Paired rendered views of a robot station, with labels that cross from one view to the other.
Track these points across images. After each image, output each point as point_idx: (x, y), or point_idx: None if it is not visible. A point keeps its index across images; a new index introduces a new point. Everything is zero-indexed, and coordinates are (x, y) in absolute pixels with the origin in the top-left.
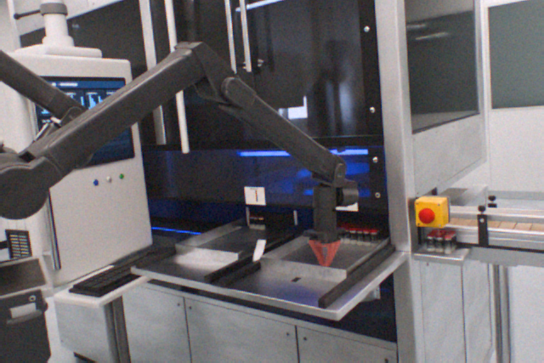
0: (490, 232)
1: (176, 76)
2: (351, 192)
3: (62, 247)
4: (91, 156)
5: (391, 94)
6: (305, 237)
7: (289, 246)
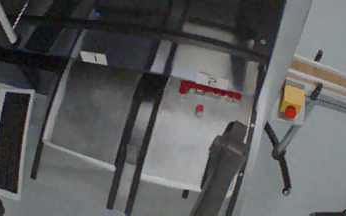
0: (319, 94)
1: None
2: (243, 139)
3: None
4: (4, 208)
5: (287, 42)
6: (163, 100)
7: (155, 129)
